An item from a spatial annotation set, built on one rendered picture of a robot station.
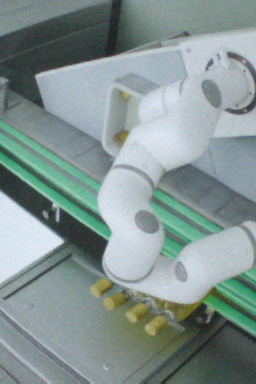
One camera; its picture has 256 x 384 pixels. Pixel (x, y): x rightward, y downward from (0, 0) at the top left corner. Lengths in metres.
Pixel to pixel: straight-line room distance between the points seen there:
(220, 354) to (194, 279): 0.65
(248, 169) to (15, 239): 0.70
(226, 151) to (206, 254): 0.62
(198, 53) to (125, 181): 0.52
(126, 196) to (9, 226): 0.88
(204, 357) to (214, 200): 0.42
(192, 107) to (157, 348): 0.71
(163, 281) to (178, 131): 0.26
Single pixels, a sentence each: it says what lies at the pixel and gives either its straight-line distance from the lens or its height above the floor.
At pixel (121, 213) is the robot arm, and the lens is 0.97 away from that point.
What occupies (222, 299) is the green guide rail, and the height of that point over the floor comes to 0.93.
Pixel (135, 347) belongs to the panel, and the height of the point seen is 1.15.
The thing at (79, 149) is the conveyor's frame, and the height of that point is 0.83.
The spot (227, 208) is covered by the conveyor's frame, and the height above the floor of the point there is 0.83.
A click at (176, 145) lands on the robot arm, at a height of 1.21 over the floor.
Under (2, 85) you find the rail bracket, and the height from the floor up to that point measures 0.86.
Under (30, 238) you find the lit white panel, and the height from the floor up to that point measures 1.06.
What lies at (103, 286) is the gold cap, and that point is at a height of 1.14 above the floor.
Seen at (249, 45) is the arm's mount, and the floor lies 0.80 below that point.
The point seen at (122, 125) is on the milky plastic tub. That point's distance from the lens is 1.74.
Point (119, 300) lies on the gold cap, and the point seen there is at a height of 1.15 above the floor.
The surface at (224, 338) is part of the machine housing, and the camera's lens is 1.67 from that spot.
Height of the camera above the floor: 1.95
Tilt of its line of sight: 40 degrees down
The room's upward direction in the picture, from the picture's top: 123 degrees counter-clockwise
